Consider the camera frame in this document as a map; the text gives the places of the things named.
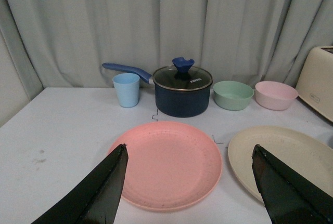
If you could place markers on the pink bowl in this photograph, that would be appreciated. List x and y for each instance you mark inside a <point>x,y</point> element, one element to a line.
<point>275,95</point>

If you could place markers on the dark blue saucepan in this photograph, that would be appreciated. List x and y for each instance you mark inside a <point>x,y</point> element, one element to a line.
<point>173,103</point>

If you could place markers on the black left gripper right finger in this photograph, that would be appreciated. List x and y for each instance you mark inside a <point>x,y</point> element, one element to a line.
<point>288,197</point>

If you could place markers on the cream plate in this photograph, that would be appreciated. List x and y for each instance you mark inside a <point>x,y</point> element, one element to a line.
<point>309,157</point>

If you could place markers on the light blue cup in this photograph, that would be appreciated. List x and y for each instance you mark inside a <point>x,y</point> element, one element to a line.
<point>127,89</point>

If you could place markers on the cream toaster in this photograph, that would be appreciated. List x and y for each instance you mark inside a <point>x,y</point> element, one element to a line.
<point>314,85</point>

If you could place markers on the glass lid with blue knob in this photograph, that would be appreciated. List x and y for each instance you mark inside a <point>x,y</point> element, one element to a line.
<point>182,76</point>

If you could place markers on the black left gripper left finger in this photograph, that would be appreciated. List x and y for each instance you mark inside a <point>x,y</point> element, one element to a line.
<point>96,198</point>

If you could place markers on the grey curtain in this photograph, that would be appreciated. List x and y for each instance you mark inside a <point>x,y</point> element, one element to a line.
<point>63,43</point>

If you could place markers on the green bowl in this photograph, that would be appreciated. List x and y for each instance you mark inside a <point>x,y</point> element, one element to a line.
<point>232,95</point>

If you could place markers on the pink plate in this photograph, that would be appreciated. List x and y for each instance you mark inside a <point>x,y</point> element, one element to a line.
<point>171,166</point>

